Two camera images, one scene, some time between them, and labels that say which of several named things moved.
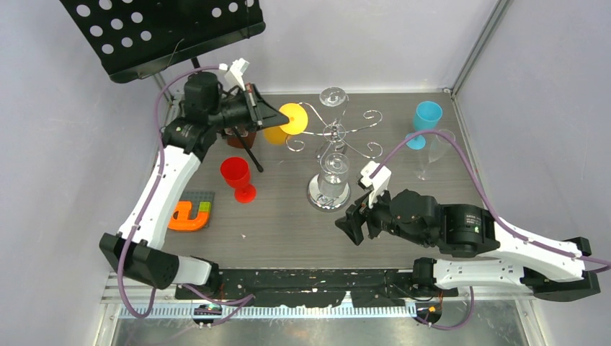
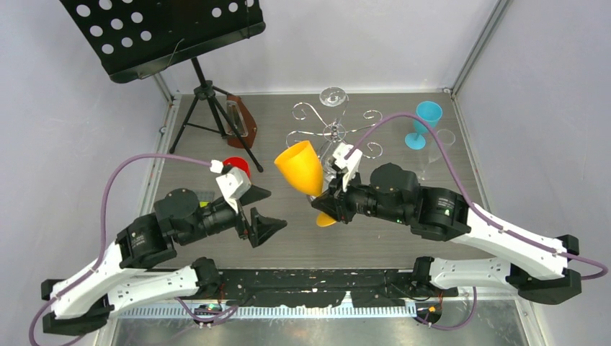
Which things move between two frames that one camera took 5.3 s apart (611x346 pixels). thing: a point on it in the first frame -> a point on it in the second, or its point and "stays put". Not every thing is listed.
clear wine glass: (439, 149) stays put
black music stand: (137, 37) stays put
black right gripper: (351, 224) -> (336, 206)
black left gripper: (260, 114) -> (263, 227)
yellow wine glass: (277, 135) -> (300, 166)
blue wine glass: (426, 116) stays put
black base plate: (313, 288) stays put
